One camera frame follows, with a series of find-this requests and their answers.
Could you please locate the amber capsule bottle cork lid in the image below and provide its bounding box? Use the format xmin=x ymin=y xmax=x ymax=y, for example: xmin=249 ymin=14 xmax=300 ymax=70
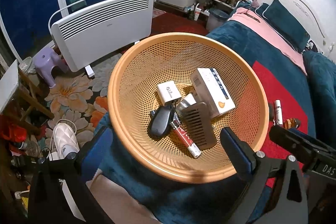
xmin=284 ymin=118 xmax=301 ymax=130

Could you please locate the white tube bottle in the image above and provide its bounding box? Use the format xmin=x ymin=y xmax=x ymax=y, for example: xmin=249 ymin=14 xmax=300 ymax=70
xmin=274 ymin=100 xmax=283 ymax=126

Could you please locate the red lighter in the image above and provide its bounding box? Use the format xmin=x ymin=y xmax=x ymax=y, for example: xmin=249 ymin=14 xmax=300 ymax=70
xmin=170 ymin=120 xmax=202 ymax=159

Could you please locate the brown wooden comb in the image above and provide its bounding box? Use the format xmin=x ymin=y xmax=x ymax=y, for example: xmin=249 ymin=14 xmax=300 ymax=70
xmin=182 ymin=102 xmax=217 ymax=150

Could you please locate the white medicine box blue stripe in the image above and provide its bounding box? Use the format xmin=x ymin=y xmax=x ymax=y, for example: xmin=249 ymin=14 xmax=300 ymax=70
xmin=190 ymin=68 xmax=236 ymax=119

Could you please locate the black remote control with buttons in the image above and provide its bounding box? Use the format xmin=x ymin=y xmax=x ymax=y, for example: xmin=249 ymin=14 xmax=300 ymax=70
xmin=147 ymin=105 xmax=174 ymax=138

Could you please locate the blue spray bottle clear cap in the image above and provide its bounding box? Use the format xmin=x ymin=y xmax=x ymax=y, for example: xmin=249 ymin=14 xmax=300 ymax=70
xmin=175 ymin=99 xmax=189 ymax=117

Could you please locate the white charger plug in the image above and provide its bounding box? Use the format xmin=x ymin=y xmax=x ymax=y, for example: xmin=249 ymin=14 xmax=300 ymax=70
xmin=183 ymin=93 xmax=196 ymax=106

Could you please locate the orange perforated plastic basket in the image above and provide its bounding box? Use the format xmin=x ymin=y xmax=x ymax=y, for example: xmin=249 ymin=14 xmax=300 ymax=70
xmin=107 ymin=32 xmax=269 ymax=184

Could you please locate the small white square box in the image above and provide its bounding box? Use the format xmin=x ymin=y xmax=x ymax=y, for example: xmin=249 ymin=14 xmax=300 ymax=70
xmin=157 ymin=81 xmax=182 ymax=105

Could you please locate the red patterned cloth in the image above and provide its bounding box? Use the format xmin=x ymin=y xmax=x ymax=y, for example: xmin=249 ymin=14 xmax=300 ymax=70
xmin=252 ymin=61 xmax=308 ymax=159

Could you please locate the white hair dryer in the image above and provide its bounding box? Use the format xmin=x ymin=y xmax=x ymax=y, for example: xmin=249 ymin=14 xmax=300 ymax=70
xmin=52 ymin=119 xmax=80 ymax=159

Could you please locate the floral rug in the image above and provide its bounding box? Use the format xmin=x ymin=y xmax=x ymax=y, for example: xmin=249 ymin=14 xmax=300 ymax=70
xmin=33 ymin=53 xmax=122 ymax=151

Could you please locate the wooden side table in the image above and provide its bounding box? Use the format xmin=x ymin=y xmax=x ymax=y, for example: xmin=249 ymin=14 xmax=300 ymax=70
xmin=1 ymin=60 xmax=54 ymax=123

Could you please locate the blue velvet blanket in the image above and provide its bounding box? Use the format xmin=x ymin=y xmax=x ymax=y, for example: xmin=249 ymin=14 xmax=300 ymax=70
xmin=88 ymin=21 xmax=335 ymax=223

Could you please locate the purple plastic stool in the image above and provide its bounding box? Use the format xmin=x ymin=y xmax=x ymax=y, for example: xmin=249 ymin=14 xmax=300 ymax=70
xmin=33 ymin=47 xmax=68 ymax=89

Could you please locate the teal pillow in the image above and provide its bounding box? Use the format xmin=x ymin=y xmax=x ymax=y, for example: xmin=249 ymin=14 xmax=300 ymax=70
xmin=255 ymin=0 xmax=310 ymax=53

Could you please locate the white panel heater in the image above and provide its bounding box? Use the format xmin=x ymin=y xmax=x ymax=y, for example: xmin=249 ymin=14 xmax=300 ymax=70
xmin=48 ymin=0 xmax=154 ymax=72

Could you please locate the translucent trash bin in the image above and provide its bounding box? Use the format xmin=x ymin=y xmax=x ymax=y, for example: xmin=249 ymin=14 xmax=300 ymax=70
xmin=206 ymin=8 xmax=229 ymax=32

